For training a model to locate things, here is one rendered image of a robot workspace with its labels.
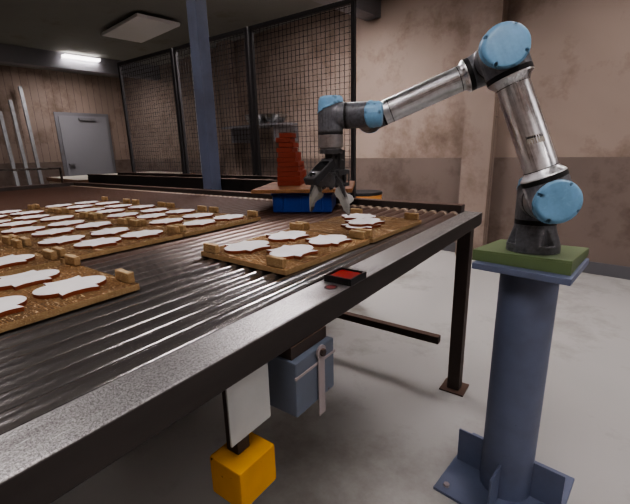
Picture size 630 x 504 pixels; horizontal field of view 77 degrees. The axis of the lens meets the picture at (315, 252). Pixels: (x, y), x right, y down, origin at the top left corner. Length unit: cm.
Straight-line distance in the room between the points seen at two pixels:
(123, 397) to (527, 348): 117
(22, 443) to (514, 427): 137
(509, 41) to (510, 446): 125
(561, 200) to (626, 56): 342
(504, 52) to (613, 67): 339
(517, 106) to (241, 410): 98
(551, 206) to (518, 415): 71
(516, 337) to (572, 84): 346
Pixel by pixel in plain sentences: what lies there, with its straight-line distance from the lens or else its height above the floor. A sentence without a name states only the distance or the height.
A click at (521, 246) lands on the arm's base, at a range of 134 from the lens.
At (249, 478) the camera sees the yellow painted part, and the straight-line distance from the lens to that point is 79.
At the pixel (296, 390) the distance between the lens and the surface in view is 81.
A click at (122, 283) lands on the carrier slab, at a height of 94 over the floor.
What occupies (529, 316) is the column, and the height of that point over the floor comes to 71.
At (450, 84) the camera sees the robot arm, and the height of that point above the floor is 140.
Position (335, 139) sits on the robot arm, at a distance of 122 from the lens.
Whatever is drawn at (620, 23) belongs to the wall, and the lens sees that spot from 462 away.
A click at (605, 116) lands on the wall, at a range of 452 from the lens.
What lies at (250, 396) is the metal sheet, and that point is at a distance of 75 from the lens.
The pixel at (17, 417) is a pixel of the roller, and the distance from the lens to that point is 64.
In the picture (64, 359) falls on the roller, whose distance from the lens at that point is 75.
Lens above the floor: 123
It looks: 15 degrees down
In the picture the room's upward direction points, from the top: 1 degrees counter-clockwise
